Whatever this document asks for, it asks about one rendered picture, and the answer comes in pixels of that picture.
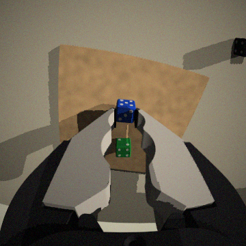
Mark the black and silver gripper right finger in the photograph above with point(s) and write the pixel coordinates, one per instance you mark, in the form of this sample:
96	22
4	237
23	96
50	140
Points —
180	179

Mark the green die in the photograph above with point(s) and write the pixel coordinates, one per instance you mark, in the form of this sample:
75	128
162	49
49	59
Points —
123	147

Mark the dark blue die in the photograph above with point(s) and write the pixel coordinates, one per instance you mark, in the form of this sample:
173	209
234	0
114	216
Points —
125	111

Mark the tan mat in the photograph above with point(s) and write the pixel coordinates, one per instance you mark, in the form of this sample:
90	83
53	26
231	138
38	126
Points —
92	80

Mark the black die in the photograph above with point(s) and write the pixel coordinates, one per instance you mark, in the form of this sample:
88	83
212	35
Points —
240	47

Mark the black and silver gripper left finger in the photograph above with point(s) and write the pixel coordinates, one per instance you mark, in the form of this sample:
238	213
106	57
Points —
72	180

